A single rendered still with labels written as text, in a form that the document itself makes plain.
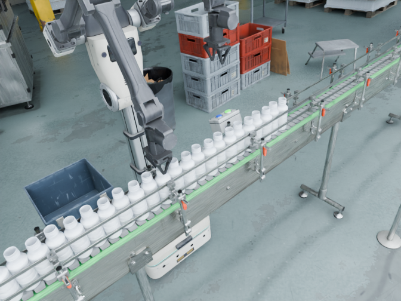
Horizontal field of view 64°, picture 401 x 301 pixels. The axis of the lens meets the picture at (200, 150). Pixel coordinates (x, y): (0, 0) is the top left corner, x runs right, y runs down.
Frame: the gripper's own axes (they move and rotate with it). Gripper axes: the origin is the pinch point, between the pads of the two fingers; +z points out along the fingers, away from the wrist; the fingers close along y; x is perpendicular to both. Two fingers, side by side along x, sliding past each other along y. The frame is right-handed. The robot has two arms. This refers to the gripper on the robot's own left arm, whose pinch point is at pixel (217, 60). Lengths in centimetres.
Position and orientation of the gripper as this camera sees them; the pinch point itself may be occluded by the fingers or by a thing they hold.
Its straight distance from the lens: 142.1
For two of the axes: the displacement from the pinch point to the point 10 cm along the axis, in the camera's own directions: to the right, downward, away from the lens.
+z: 0.8, 8.0, 5.9
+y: -6.4, -4.1, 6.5
